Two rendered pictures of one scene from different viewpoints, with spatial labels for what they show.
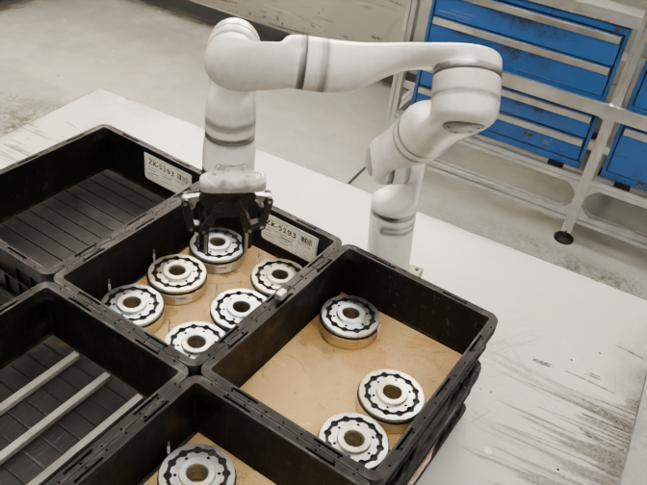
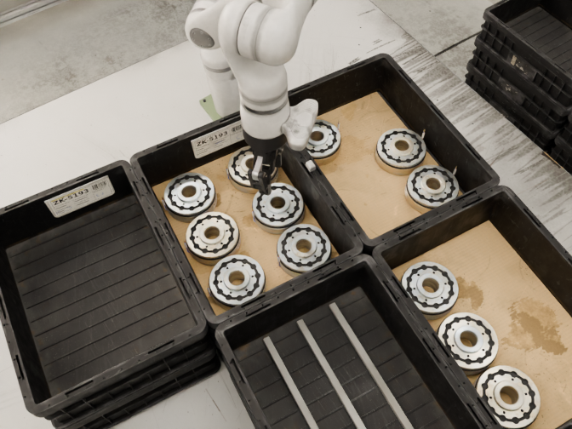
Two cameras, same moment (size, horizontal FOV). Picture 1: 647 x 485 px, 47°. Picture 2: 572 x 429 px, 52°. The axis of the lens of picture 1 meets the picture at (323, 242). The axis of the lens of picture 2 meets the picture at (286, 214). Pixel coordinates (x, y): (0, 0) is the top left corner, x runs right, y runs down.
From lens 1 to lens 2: 0.83 m
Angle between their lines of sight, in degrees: 41
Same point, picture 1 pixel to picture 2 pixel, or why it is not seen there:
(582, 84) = not seen: outside the picture
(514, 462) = not seen: hidden behind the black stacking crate
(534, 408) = not seen: hidden behind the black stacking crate
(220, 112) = (278, 84)
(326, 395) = (375, 186)
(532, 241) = (121, 10)
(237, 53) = (294, 25)
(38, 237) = (85, 336)
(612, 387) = (390, 37)
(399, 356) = (357, 128)
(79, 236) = (103, 300)
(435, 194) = (25, 40)
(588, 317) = (328, 14)
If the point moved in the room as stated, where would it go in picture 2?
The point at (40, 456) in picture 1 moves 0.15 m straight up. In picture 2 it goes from (361, 389) to (369, 361)
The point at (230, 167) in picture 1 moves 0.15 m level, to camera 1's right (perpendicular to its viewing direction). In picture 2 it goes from (290, 117) to (341, 57)
